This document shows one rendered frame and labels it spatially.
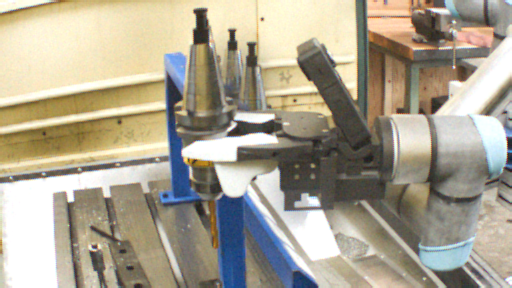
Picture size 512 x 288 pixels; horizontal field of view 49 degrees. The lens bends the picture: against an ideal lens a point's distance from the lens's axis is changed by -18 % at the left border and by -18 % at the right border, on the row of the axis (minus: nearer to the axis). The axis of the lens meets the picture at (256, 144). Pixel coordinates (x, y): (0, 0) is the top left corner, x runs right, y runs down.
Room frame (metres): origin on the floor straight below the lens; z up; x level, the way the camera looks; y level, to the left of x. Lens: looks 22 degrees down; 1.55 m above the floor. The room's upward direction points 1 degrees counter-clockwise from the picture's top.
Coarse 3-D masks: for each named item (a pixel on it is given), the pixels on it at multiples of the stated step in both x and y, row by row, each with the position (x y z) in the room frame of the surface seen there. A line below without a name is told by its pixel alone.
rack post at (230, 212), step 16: (224, 208) 0.86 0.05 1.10; (240, 208) 0.87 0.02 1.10; (224, 224) 0.86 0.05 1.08; (240, 224) 0.87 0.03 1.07; (224, 240) 0.86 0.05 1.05; (240, 240) 0.87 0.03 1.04; (224, 256) 0.86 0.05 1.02; (240, 256) 0.87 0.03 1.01; (224, 272) 0.86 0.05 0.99; (240, 272) 0.87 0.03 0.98
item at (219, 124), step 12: (180, 108) 0.63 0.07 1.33; (228, 108) 0.62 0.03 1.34; (180, 120) 0.61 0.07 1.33; (192, 120) 0.60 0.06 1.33; (204, 120) 0.60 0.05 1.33; (216, 120) 0.60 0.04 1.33; (228, 120) 0.61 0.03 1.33; (180, 132) 0.61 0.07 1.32; (192, 132) 0.60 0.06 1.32; (204, 132) 0.60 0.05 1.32; (216, 132) 0.60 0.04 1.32; (228, 132) 0.61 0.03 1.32
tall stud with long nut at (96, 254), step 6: (90, 246) 0.87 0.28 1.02; (96, 246) 0.87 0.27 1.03; (90, 252) 0.86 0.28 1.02; (96, 252) 0.86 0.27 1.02; (102, 252) 0.87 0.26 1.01; (90, 258) 0.86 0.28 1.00; (96, 258) 0.86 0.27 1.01; (102, 258) 0.87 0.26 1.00; (96, 264) 0.86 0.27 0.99; (102, 264) 0.86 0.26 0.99; (96, 270) 0.86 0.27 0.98; (102, 270) 0.86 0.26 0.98; (102, 276) 0.87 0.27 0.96; (102, 282) 0.86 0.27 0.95
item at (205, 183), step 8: (192, 168) 0.62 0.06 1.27; (192, 176) 0.62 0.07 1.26; (200, 176) 0.61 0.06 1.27; (208, 176) 0.61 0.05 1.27; (216, 176) 0.62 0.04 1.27; (192, 184) 0.62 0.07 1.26; (200, 184) 0.61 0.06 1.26; (208, 184) 0.61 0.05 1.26; (216, 184) 0.61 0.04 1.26; (200, 192) 0.61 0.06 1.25; (208, 192) 0.61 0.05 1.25; (216, 192) 0.61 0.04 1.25; (208, 200) 0.62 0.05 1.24
